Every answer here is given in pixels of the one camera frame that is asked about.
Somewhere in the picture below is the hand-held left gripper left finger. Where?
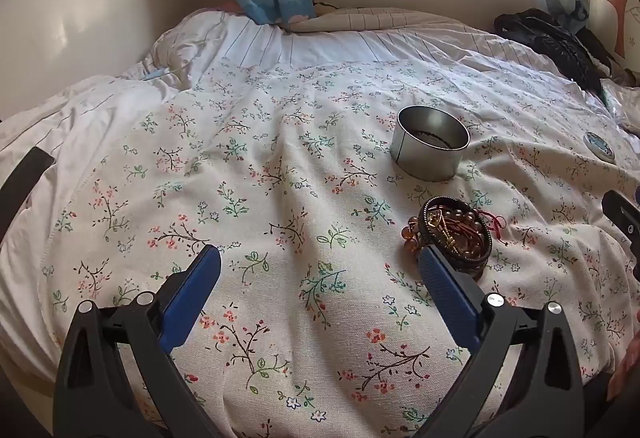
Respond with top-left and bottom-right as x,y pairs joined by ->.
52,245 -> 222,438

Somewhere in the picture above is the silver round tin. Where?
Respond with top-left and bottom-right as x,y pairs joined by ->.
390,105 -> 471,181

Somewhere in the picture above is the black jacket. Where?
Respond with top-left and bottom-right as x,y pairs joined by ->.
494,8 -> 613,96

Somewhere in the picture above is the round tin lid blue print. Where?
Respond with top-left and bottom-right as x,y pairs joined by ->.
583,132 -> 617,163

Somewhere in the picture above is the red cord bracelet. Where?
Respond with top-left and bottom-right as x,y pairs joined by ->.
480,213 -> 507,246

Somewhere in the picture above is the black strap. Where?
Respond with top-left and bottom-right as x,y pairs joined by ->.
0,147 -> 56,241

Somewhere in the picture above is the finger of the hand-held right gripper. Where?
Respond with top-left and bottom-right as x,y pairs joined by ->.
602,190 -> 640,273

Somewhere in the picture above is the floral bed cover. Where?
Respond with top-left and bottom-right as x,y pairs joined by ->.
0,8 -> 583,379

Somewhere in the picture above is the pink pillow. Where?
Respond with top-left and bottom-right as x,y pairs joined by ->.
207,0 -> 246,16

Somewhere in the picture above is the white satin pillow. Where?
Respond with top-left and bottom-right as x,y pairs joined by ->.
597,78 -> 640,136

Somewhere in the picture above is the floral bed blanket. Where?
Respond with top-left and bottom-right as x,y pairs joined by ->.
42,58 -> 640,438

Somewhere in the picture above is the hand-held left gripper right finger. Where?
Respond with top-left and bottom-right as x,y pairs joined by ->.
415,245 -> 586,438

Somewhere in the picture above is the beige striped quilt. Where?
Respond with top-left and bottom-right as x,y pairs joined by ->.
290,6 -> 471,33

